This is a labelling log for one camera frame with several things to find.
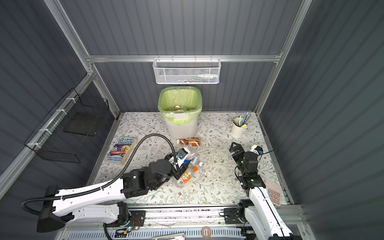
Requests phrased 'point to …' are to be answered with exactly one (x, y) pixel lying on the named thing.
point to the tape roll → (204, 228)
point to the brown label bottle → (193, 141)
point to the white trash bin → (187, 130)
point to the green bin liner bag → (177, 104)
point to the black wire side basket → (64, 135)
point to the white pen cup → (239, 125)
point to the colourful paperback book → (122, 150)
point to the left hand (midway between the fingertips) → (186, 155)
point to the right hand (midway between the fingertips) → (237, 148)
